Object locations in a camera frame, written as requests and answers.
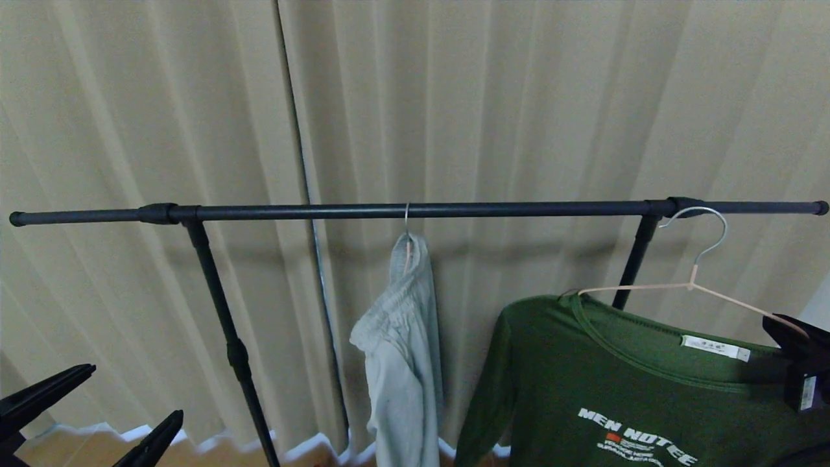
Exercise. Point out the grey curtain pull rod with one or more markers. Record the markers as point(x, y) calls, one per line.
point(305, 194)

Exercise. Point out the pink clothes hanger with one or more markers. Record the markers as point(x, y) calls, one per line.
point(407, 246)
point(693, 279)

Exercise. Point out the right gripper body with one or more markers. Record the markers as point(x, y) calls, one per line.
point(810, 389)

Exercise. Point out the green garment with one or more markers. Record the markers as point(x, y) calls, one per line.
point(583, 376)

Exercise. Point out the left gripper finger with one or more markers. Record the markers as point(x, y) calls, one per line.
point(155, 444)
point(45, 402)

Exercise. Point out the black clothes rack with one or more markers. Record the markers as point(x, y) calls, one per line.
point(389, 211)

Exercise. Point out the pale grey shorts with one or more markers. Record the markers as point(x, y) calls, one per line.
point(402, 363)

